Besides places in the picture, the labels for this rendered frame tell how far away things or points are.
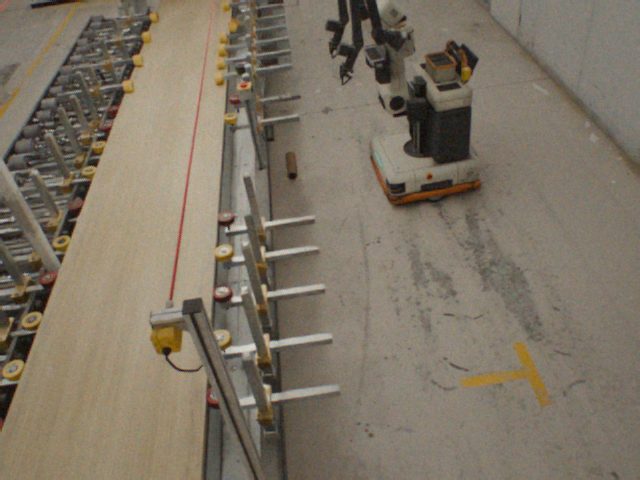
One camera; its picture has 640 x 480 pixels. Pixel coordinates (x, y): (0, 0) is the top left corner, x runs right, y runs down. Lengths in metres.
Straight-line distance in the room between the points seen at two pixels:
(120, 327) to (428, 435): 1.51
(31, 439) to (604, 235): 3.34
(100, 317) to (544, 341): 2.23
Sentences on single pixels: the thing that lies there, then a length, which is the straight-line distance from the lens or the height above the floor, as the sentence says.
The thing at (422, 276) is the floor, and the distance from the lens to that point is 3.59.
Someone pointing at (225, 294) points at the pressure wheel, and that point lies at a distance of 2.35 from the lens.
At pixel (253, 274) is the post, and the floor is 1.02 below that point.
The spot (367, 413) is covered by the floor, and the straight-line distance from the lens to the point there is 2.98.
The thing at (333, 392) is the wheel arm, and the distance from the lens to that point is 2.05.
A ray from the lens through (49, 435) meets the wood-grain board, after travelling 2.20.
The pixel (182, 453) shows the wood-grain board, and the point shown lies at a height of 0.90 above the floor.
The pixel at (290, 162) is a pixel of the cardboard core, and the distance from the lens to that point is 4.58.
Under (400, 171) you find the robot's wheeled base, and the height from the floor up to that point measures 0.28.
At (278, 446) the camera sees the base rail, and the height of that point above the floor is 0.70.
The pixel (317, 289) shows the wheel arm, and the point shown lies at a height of 0.84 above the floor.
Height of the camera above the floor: 2.52
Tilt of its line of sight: 40 degrees down
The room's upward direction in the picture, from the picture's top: 9 degrees counter-clockwise
